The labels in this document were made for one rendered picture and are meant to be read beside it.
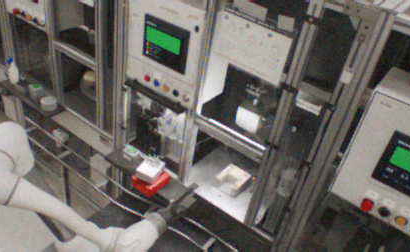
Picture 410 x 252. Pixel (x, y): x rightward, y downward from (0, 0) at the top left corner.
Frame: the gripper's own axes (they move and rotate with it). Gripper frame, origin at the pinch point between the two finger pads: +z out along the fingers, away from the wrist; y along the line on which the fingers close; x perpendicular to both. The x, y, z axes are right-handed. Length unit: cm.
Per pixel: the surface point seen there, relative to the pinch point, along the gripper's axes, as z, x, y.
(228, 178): 39.9, 2.8, -18.7
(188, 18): 20, 28, 66
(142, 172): 3.8, 32.2, -10.5
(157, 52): 18, 41, 46
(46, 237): -10, 106, -112
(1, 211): -18, 148, -112
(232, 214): 22.3, -12.0, -21.4
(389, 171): 18, -64, 43
